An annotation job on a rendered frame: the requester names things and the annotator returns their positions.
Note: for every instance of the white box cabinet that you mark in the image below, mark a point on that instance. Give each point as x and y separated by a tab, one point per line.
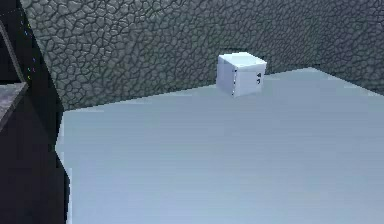
246	81

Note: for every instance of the black shelf unit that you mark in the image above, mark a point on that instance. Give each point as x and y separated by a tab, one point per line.
26	150

